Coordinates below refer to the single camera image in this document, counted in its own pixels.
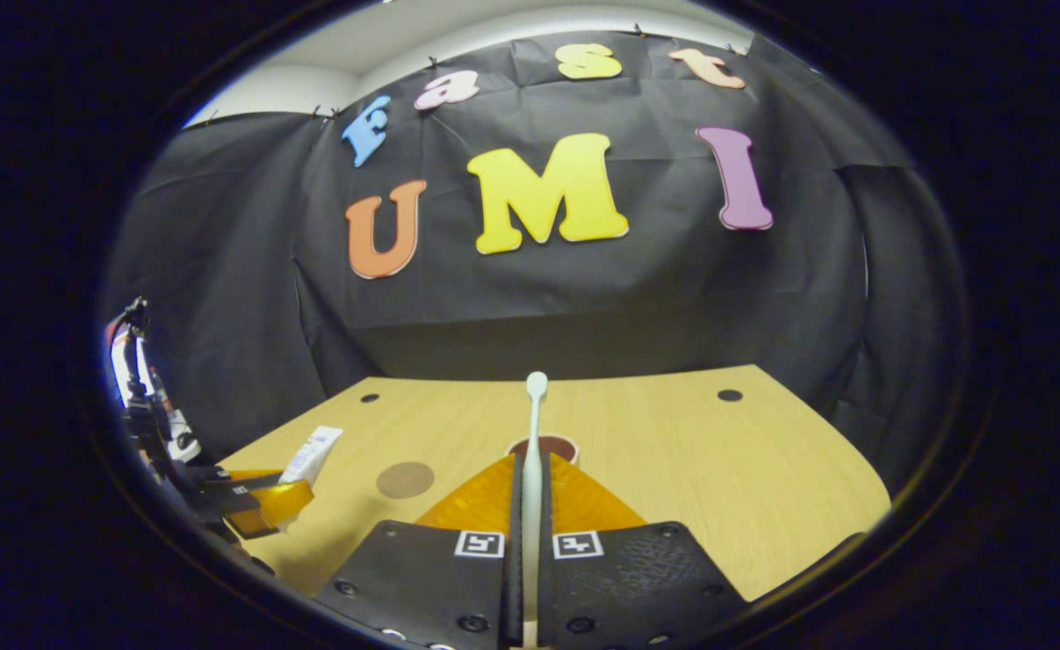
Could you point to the black backdrop cloth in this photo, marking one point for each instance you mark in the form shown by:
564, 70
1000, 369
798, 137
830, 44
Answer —
584, 289

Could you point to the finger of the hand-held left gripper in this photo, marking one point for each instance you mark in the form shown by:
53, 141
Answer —
268, 507
223, 478

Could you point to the brown round coaster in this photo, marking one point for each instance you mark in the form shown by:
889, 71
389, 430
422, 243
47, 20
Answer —
404, 479

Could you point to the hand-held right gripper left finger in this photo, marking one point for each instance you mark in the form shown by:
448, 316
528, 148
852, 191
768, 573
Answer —
422, 578

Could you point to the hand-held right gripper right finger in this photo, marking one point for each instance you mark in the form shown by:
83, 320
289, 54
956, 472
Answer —
629, 578

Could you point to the white toothpaste tube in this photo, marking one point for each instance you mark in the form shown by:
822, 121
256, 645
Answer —
313, 451

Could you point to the white toothbrush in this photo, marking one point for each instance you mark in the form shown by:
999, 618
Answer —
532, 506

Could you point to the beige cup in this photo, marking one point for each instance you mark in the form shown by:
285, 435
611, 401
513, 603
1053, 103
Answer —
559, 446

